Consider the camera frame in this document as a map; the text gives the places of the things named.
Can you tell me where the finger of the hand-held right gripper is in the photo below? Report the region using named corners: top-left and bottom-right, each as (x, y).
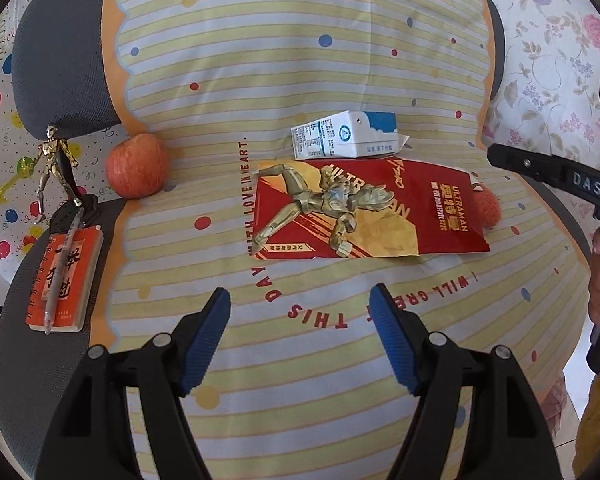
top-left (486, 142), bottom-right (570, 190)

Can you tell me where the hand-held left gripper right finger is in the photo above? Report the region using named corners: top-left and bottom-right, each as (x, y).
top-left (369, 284), bottom-right (563, 480)

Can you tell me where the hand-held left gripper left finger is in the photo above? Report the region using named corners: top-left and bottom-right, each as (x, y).
top-left (36, 287), bottom-right (232, 480)

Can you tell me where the red printed paper packet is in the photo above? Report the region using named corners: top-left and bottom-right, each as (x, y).
top-left (251, 157), bottom-right (491, 261)

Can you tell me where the white blue milk carton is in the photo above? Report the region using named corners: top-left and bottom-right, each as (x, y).
top-left (290, 110), bottom-right (410, 161)

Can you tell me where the red fuzzy toy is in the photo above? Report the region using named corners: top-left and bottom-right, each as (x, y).
top-left (467, 182), bottom-right (503, 231)

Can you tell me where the orange notebook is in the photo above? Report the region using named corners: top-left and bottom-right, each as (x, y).
top-left (25, 225), bottom-right (105, 333)

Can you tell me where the grey pen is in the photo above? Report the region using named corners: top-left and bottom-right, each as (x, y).
top-left (42, 207), bottom-right (83, 335)

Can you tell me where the black figure stand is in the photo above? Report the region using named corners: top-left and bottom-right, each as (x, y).
top-left (50, 194), bottom-right (101, 226)

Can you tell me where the red apple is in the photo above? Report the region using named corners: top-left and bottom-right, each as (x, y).
top-left (105, 133), bottom-right (170, 199)

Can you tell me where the beige fuzzy mat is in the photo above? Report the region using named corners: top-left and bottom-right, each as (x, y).
top-left (572, 377), bottom-right (600, 480)

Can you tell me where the gold action figure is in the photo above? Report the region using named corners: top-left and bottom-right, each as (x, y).
top-left (0, 124), bottom-right (88, 226)

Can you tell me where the yellow striped dotted cloth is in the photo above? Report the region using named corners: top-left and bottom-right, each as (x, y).
top-left (100, 0), bottom-right (593, 480)

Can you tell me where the balloon print backdrop cloth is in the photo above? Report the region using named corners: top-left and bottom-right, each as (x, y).
top-left (0, 0), bottom-right (131, 311)

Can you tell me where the grey office chair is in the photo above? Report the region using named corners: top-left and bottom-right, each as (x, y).
top-left (0, 0), bottom-right (596, 480)

